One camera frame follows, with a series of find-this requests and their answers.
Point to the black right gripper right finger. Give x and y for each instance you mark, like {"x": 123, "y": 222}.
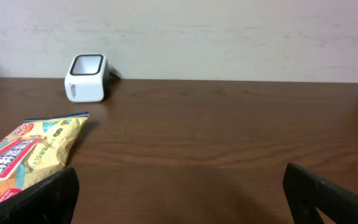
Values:
{"x": 308, "y": 193}

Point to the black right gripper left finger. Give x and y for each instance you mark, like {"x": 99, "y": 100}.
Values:
{"x": 52, "y": 200}

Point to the yellow snack bag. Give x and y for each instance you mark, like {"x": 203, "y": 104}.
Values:
{"x": 35, "y": 150}

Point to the white barcode scanner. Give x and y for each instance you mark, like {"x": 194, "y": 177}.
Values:
{"x": 87, "y": 78}

